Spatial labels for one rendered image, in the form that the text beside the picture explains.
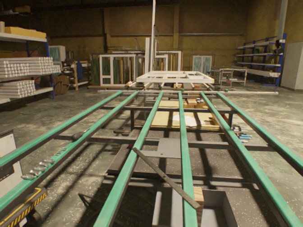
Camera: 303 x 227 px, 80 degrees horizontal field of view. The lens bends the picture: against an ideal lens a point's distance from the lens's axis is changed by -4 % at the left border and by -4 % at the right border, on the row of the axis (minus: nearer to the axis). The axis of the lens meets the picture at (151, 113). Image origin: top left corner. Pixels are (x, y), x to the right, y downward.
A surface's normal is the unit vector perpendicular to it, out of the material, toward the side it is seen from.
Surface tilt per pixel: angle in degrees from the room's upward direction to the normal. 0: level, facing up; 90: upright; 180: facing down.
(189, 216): 0
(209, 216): 0
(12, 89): 90
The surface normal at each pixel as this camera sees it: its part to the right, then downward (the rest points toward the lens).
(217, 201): -0.12, 0.28
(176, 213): 0.00, -0.96
